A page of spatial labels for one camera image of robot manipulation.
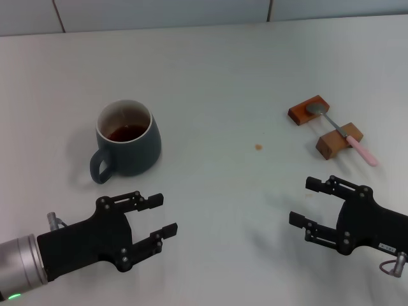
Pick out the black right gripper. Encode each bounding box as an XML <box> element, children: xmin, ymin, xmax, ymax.
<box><xmin>288</xmin><ymin>175</ymin><xmax>408</xmax><ymax>256</ymax></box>

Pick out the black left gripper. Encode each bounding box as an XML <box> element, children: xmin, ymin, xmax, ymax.
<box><xmin>36</xmin><ymin>190</ymin><xmax>179</xmax><ymax>284</ymax></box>

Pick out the pink handled metal spoon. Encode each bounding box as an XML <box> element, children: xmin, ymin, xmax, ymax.
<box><xmin>305</xmin><ymin>103</ymin><xmax>379</xmax><ymax>167</ymax></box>

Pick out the grey ceramic cup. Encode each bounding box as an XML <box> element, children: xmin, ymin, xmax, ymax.
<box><xmin>89</xmin><ymin>99</ymin><xmax>163</xmax><ymax>185</ymax></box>

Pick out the light arched wooden block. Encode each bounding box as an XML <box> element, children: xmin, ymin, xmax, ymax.
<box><xmin>315</xmin><ymin>122</ymin><xmax>365</xmax><ymax>161</ymax></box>

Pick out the dark brown tea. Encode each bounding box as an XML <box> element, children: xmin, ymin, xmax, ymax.
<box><xmin>106</xmin><ymin>124</ymin><xmax>145</xmax><ymax>143</ymax></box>

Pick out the reddish flat wooden block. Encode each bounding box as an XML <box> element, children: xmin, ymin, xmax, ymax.
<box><xmin>288</xmin><ymin>94</ymin><xmax>331</xmax><ymax>127</ymax></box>

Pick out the right metal plug with cable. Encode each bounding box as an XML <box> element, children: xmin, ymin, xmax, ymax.
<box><xmin>379</xmin><ymin>251</ymin><xmax>408</xmax><ymax>279</ymax></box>

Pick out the metal plug with cable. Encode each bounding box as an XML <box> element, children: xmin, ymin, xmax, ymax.
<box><xmin>379</xmin><ymin>251</ymin><xmax>408</xmax><ymax>279</ymax></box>
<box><xmin>47</xmin><ymin>212</ymin><xmax>69</xmax><ymax>231</ymax></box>

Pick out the left metal plug with cable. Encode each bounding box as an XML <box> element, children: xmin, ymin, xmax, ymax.
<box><xmin>47</xmin><ymin>212</ymin><xmax>69</xmax><ymax>231</ymax></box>

